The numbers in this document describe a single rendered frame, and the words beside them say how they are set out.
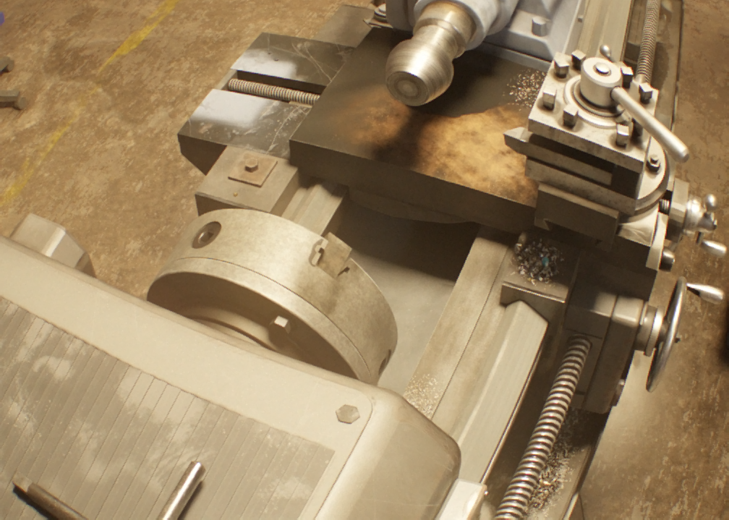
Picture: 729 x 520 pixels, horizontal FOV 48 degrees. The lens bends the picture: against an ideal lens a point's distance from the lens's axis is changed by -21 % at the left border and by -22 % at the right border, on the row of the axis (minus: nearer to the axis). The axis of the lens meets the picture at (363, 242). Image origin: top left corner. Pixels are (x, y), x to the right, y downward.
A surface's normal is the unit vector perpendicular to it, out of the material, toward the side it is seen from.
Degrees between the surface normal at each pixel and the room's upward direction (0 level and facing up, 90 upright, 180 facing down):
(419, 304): 14
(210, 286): 90
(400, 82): 90
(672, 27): 0
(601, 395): 90
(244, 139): 0
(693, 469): 0
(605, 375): 90
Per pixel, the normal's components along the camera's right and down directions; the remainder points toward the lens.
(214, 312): -0.22, -0.70
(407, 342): -0.22, -0.49
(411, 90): -0.38, 0.70
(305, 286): 0.43, -0.44
